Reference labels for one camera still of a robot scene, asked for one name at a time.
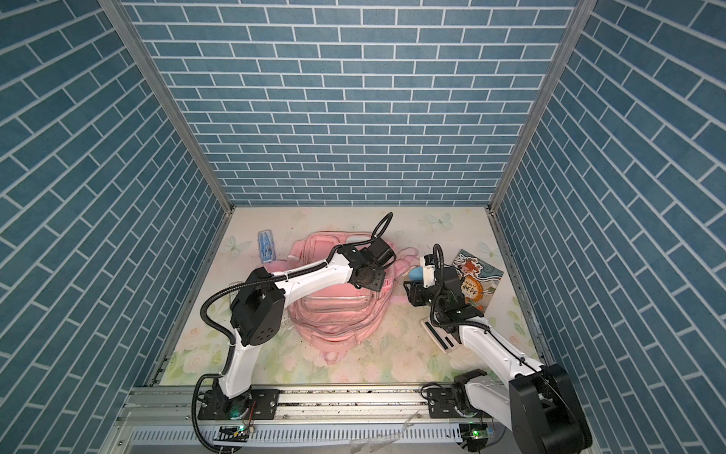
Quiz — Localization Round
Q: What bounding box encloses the colourful picture book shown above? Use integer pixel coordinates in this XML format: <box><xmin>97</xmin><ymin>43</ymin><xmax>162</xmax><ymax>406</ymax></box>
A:
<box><xmin>453</xmin><ymin>250</ymin><xmax>504</xmax><ymax>312</ymax></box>

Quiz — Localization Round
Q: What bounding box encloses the pink student backpack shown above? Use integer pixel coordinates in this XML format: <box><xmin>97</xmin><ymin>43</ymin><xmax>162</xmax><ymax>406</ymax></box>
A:
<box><xmin>264</xmin><ymin>231</ymin><xmax>420</xmax><ymax>365</ymax></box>

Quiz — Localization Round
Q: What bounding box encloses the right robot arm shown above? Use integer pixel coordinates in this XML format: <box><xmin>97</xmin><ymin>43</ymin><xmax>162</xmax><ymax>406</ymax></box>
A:
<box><xmin>404</xmin><ymin>265</ymin><xmax>593</xmax><ymax>453</ymax></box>

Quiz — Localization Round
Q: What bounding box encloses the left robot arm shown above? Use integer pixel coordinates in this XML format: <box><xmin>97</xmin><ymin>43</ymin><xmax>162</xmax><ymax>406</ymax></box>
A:
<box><xmin>193</xmin><ymin>238</ymin><xmax>396</xmax><ymax>420</ymax></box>

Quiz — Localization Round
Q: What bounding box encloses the pink white calculator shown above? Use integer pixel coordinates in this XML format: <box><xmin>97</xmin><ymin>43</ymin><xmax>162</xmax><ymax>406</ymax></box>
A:
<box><xmin>421</xmin><ymin>319</ymin><xmax>461</xmax><ymax>354</ymax></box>

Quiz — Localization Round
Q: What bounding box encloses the blue clear pencil case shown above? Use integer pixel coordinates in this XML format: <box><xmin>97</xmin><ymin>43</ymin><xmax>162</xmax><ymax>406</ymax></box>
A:
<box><xmin>257</xmin><ymin>230</ymin><xmax>276</xmax><ymax>264</ymax></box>

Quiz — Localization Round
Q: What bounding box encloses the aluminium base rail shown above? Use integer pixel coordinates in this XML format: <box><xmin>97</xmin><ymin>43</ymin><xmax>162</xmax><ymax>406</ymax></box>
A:
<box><xmin>102</xmin><ymin>376</ymin><xmax>522</xmax><ymax>453</ymax></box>

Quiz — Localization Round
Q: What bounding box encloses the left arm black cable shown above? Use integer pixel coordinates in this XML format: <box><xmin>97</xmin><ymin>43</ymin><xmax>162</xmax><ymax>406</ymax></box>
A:
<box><xmin>191</xmin><ymin>212</ymin><xmax>395</xmax><ymax>454</ymax></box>

